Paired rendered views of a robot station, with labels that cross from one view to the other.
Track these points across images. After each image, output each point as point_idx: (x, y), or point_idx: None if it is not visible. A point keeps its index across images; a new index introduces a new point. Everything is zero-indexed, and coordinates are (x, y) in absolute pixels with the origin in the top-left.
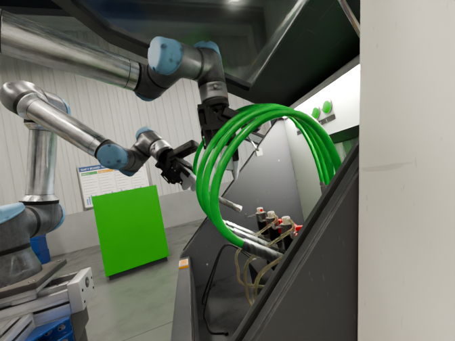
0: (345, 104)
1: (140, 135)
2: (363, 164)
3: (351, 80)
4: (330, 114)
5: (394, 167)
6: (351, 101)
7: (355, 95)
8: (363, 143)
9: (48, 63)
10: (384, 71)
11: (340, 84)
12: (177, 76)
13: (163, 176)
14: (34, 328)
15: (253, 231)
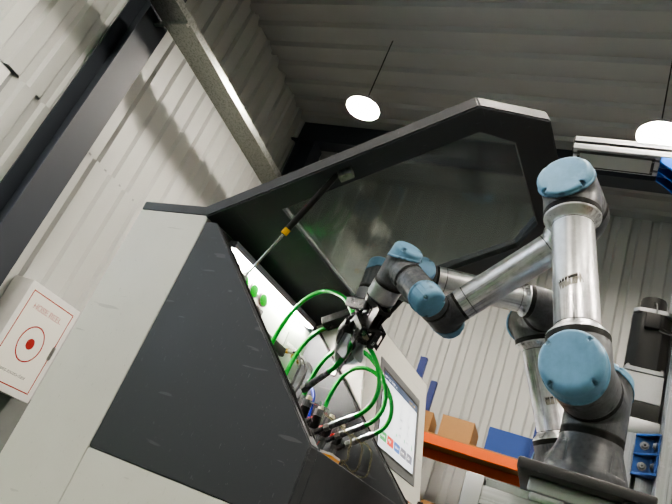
0: (271, 315)
1: (415, 264)
2: (361, 408)
3: (282, 306)
4: (260, 307)
5: (365, 414)
6: (274, 317)
7: (277, 317)
8: (362, 401)
9: (493, 305)
10: (367, 384)
11: (278, 299)
12: (403, 299)
13: (382, 337)
14: None
15: (311, 417)
